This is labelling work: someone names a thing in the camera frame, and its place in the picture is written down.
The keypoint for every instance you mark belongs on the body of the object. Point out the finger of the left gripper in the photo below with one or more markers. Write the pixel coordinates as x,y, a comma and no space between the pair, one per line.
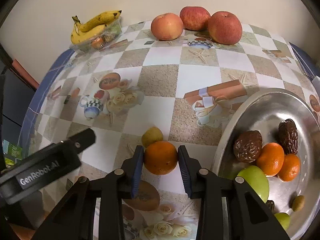
83,140

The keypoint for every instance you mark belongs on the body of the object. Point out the lower yellow banana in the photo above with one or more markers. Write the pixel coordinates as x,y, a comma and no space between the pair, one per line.
77,36

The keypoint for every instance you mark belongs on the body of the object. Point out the middle red apple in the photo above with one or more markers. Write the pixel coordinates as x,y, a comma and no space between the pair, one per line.
195,18

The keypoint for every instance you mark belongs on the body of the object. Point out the steel round plate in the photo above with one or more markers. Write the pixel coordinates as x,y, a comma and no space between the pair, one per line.
264,111

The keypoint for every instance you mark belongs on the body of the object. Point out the yellow banana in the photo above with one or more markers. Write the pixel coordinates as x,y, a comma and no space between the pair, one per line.
77,36
106,17

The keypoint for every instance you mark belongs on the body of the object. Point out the small yellow-brown fruit front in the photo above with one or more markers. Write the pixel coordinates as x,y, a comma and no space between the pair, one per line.
298,203

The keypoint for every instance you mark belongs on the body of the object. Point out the large central brown date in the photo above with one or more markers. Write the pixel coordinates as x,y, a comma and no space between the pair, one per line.
270,204

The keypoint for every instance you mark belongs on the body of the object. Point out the left peach-coloured apple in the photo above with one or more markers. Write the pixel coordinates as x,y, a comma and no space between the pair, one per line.
167,27

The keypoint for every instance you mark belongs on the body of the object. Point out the red apple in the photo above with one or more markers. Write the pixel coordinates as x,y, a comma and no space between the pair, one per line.
195,18
225,28

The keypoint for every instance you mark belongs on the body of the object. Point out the upper yellow banana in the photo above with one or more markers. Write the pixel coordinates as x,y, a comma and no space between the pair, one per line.
106,17

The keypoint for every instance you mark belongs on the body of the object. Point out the right red apple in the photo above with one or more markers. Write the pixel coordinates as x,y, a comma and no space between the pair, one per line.
225,28

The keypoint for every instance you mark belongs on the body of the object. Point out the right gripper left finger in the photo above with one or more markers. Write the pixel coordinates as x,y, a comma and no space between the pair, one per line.
73,216

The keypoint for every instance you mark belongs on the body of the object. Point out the small yellow-green fruit rear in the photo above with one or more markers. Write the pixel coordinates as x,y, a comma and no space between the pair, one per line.
152,135

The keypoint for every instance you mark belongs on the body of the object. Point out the large green oval fruit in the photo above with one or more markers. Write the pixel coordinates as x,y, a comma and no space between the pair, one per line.
256,178

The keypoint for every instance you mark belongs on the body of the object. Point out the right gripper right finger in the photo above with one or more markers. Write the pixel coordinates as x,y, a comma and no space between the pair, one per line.
230,209

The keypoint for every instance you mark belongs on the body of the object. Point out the lone orange mandarin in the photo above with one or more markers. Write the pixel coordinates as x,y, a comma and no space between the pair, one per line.
271,159

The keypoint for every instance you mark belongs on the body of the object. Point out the clear plastic fruit tray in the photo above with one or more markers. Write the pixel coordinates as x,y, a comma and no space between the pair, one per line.
112,31

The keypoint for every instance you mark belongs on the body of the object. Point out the green printed carton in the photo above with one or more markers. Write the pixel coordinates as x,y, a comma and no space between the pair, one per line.
12,153

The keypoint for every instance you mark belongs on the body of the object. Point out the patterned checkered tablecloth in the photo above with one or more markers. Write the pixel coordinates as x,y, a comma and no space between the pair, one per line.
123,91

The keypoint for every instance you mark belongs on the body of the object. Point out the small round green fruit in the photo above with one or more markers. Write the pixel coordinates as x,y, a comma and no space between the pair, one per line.
284,219

